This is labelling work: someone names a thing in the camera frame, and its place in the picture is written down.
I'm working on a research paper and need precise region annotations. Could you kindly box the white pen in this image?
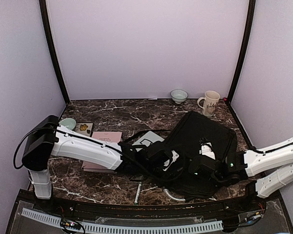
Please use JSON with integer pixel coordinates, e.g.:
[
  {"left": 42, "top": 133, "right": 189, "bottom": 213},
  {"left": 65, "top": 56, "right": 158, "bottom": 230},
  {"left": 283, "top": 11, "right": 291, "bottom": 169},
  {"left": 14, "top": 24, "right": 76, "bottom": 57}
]
[{"left": 134, "top": 181, "right": 142, "bottom": 205}]

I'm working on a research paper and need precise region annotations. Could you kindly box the black student bag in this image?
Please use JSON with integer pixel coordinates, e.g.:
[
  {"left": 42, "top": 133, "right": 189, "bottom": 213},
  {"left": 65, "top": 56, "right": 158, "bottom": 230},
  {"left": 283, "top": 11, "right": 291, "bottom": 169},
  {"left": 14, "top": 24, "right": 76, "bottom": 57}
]
[{"left": 123, "top": 111, "right": 238, "bottom": 202}]

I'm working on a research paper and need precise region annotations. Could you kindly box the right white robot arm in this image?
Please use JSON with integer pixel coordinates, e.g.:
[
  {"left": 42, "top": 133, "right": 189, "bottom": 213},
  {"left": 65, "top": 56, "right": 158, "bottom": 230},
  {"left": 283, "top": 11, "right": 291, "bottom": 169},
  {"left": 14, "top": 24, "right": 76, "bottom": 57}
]
[{"left": 188, "top": 137, "right": 293, "bottom": 212}]

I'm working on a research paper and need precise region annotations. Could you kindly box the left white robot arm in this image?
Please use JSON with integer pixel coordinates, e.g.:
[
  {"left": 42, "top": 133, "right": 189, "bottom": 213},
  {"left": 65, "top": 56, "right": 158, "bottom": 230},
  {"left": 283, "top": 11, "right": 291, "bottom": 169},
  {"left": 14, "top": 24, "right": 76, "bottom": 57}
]
[{"left": 13, "top": 115, "right": 186, "bottom": 213}]

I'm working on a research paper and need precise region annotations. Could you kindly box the grey notebook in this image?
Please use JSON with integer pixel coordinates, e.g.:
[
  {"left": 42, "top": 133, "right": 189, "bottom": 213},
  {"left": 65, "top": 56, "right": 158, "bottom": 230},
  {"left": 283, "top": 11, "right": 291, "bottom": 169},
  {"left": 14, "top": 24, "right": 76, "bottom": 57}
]
[{"left": 132, "top": 131, "right": 164, "bottom": 147}]

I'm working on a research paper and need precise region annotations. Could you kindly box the pink book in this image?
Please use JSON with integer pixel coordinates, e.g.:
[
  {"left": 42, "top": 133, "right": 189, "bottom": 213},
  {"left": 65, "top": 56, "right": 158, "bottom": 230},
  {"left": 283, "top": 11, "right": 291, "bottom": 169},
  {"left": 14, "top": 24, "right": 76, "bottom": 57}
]
[{"left": 82, "top": 132, "right": 122, "bottom": 174}]

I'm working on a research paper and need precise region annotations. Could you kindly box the small white bowl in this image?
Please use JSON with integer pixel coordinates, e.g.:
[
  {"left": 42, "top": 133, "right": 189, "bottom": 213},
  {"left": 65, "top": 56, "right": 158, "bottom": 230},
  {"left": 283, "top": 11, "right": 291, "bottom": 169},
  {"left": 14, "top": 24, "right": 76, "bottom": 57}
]
[{"left": 170, "top": 89, "right": 188, "bottom": 104}]

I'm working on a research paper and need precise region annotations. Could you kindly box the floral placemat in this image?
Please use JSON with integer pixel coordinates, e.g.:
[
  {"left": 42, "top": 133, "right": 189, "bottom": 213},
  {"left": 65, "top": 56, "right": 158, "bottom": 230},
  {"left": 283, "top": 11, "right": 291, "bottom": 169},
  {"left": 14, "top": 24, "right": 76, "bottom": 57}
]
[{"left": 73, "top": 122, "right": 93, "bottom": 137}]

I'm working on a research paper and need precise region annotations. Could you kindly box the cream mug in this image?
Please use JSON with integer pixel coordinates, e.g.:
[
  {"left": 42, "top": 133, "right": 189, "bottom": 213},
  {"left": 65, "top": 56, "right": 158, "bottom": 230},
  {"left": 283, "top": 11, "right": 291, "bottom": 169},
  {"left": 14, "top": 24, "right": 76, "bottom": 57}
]
[{"left": 197, "top": 91, "right": 220, "bottom": 117}]

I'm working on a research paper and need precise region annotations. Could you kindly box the green bowl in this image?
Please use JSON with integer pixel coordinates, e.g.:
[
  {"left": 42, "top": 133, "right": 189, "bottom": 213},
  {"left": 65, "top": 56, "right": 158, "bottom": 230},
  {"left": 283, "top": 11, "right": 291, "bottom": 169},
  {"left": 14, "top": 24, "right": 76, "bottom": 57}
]
[{"left": 59, "top": 118, "right": 76, "bottom": 130}]

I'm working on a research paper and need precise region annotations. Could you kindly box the black front table rail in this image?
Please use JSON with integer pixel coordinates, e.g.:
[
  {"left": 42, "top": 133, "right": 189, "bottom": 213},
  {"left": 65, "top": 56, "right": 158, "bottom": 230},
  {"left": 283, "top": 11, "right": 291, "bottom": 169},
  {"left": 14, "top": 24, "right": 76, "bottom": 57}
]
[{"left": 11, "top": 190, "right": 268, "bottom": 222}]

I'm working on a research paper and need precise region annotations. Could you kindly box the white cable duct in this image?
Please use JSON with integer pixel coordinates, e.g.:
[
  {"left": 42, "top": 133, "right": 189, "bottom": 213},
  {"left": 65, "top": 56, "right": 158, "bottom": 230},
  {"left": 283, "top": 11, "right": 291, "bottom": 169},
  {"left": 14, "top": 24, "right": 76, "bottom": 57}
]
[{"left": 21, "top": 208, "right": 223, "bottom": 234}]

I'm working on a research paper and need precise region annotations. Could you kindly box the right black frame post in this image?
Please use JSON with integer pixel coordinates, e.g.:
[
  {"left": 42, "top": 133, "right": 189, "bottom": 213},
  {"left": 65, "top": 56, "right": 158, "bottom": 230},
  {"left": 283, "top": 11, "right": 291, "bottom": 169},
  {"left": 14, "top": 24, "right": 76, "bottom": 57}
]
[{"left": 227, "top": 0, "right": 256, "bottom": 105}]

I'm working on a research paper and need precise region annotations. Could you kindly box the black frame post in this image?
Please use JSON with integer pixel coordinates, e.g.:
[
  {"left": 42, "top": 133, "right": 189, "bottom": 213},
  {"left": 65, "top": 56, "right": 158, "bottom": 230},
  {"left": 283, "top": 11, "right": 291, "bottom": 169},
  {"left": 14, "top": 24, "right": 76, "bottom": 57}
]
[
  {"left": 39, "top": 0, "right": 70, "bottom": 105},
  {"left": 227, "top": 0, "right": 256, "bottom": 105}
]

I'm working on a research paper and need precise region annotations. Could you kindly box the left black frame post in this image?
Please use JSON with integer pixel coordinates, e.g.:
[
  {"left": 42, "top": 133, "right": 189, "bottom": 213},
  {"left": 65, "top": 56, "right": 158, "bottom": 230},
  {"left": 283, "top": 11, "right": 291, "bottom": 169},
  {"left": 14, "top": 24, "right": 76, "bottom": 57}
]
[{"left": 39, "top": 0, "right": 70, "bottom": 105}]

